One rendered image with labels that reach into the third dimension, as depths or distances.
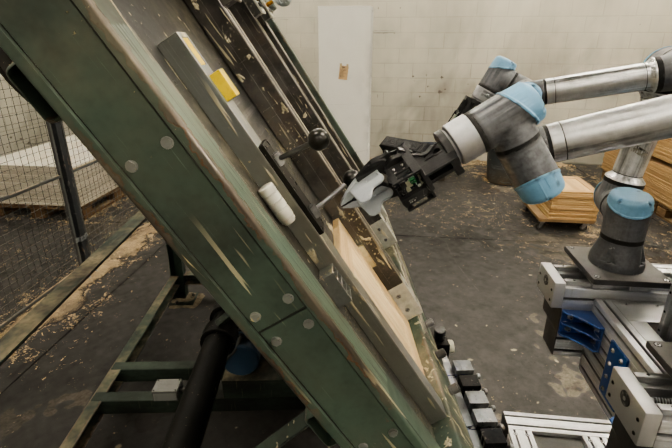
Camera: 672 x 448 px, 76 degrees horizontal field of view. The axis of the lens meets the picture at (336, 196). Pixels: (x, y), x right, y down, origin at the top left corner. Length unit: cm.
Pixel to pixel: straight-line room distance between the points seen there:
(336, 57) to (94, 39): 456
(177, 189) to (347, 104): 457
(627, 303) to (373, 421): 105
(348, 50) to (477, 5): 219
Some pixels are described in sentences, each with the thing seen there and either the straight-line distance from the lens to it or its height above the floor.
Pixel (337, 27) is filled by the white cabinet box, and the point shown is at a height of 183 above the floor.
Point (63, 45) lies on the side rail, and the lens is 55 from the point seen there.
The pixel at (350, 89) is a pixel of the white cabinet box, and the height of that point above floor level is 118.
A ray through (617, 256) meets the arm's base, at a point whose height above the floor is 109.
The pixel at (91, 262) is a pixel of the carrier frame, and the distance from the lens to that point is 218.
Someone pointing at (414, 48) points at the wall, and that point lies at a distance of 640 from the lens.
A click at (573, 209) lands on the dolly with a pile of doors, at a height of 24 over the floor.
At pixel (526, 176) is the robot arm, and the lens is 76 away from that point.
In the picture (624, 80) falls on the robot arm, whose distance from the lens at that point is 143.
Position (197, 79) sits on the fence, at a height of 164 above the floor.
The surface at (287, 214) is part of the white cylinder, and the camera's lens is 76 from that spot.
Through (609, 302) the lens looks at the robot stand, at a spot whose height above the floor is 95.
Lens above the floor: 169
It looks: 20 degrees down
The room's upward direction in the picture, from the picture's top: straight up
